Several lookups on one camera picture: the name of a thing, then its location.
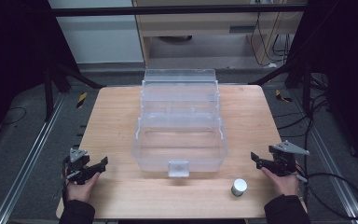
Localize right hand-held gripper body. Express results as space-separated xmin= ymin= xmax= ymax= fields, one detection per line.
xmin=268 ymin=139 xmax=310 ymax=177

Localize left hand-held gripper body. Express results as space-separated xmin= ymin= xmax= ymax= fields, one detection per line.
xmin=63 ymin=147 xmax=91 ymax=186

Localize small white round container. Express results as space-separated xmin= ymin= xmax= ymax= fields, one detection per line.
xmin=230 ymin=177 xmax=249 ymax=198

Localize clear plastic tiered storage box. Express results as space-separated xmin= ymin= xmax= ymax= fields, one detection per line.
xmin=131 ymin=68 xmax=229 ymax=178

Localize person's left hand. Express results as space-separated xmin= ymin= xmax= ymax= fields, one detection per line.
xmin=65 ymin=172 xmax=103 ymax=203

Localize person's right hand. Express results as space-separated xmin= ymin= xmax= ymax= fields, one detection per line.
xmin=260 ymin=167 xmax=300 ymax=197

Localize yellow black striped tape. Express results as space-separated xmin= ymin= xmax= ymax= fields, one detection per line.
xmin=275 ymin=89 xmax=294 ymax=104
xmin=76 ymin=91 xmax=89 ymax=109

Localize black metal stand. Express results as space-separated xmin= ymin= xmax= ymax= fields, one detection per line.
xmin=42 ymin=60 xmax=107 ymax=123
xmin=249 ymin=57 xmax=328 ymax=118

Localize black curtain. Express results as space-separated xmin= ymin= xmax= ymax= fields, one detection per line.
xmin=0 ymin=0 xmax=82 ymax=150
xmin=287 ymin=0 xmax=358 ymax=174

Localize white cabinet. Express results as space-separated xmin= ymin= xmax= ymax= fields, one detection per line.
xmin=48 ymin=0 xmax=145 ymax=65

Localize light wooden desk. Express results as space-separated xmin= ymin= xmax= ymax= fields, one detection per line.
xmin=131 ymin=0 xmax=308 ymax=68

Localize black floor cables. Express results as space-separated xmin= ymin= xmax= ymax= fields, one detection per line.
xmin=272 ymin=91 xmax=332 ymax=139

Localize aluminium floor rail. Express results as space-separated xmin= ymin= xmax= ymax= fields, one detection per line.
xmin=290 ymin=89 xmax=358 ymax=224
xmin=0 ymin=92 xmax=67 ymax=224

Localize thin black floor cable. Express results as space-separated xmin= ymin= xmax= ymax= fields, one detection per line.
xmin=0 ymin=106 xmax=28 ymax=127

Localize hanging black desk cables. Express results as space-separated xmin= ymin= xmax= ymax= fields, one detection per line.
xmin=249 ymin=11 xmax=295 ymax=68

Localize black horizontal frame bar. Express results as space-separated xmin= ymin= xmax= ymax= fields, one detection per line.
xmin=50 ymin=4 xmax=308 ymax=18

